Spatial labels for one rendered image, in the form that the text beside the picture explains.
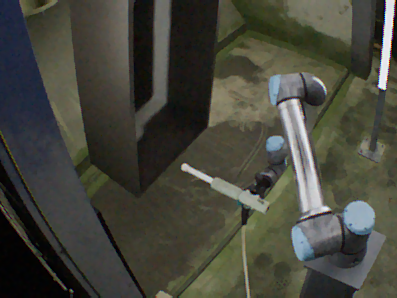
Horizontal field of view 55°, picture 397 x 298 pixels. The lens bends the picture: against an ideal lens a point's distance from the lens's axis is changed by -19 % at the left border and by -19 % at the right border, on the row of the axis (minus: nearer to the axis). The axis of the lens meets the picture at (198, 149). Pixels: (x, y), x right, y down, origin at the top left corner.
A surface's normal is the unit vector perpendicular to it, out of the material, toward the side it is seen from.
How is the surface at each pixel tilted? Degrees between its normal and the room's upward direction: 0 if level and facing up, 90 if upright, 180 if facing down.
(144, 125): 12
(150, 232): 0
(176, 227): 0
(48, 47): 57
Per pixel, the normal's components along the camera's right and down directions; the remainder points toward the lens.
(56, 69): 0.61, -0.07
